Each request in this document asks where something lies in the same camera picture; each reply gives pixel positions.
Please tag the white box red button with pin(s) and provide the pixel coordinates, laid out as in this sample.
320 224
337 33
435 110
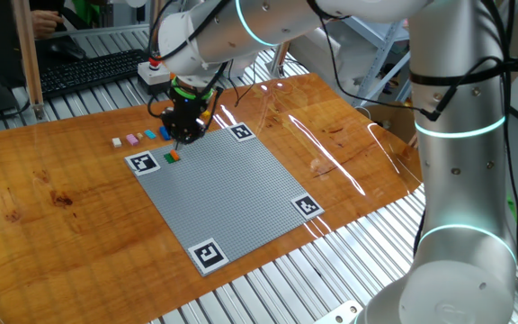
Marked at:
153 76

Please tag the black computer mouse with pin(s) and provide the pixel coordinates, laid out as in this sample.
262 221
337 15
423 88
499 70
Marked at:
66 48

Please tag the black white fiducial marker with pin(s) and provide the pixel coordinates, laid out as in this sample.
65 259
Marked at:
208 255
307 206
242 132
143 163

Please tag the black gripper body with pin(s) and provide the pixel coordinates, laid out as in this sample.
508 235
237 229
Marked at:
184 119

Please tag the cyan Lego plate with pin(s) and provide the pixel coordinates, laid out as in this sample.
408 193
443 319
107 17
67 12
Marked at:
150 134

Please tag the bare person hand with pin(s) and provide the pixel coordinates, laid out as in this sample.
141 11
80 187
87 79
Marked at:
43 23

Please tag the white foam blocks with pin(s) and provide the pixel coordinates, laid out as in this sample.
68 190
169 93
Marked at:
326 54

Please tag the silver metal post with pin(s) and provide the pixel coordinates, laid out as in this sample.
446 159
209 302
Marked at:
279 60
154 13

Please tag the green square Lego plate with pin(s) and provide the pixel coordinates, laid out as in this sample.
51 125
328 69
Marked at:
168 158

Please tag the pink Lego brick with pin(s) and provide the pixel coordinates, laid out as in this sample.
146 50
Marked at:
132 140

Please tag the wood pattern table mat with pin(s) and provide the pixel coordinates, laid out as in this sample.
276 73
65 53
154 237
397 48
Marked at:
61 225

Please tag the dark green garment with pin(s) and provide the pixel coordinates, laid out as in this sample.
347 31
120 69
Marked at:
86 11

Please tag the white Lego brick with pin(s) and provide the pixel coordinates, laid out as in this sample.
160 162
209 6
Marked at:
117 142

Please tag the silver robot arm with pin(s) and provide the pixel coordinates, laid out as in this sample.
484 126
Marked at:
461 180

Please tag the orange Lego plate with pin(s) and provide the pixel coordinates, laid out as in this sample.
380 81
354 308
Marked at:
175 155

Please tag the tan frame post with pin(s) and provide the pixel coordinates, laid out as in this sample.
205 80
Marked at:
27 54

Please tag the bright green cloth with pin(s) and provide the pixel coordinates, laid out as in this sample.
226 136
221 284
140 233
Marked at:
513 209

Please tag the metal mounting plate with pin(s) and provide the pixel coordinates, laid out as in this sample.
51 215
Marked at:
340 315

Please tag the black keyboard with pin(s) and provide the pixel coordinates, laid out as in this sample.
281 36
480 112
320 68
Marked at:
88 72

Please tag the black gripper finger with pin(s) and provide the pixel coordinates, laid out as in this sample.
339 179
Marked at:
177 145
184 141

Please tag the pale metal shelf rack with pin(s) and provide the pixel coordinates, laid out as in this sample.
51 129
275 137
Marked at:
376 58

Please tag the grey Lego baseplate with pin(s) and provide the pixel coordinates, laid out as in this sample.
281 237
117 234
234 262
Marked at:
227 198

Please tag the cardboard box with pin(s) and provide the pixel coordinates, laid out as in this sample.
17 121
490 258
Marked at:
391 121

